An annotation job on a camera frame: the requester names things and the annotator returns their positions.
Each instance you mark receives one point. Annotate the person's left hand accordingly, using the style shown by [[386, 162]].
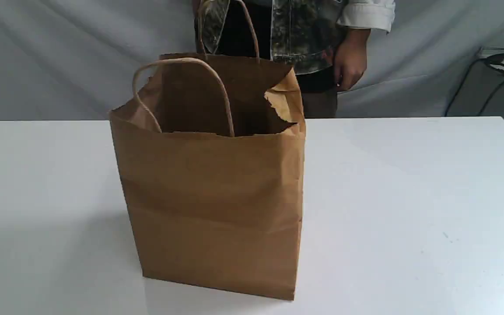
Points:
[[350, 62]]

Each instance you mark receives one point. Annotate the person's forearm in white sleeve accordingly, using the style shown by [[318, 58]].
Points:
[[360, 17]]

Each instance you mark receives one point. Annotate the person's torso in camouflage jacket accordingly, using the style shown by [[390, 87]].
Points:
[[302, 33]]

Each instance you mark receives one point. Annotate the brown paper bag with handles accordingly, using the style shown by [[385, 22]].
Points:
[[210, 152]]

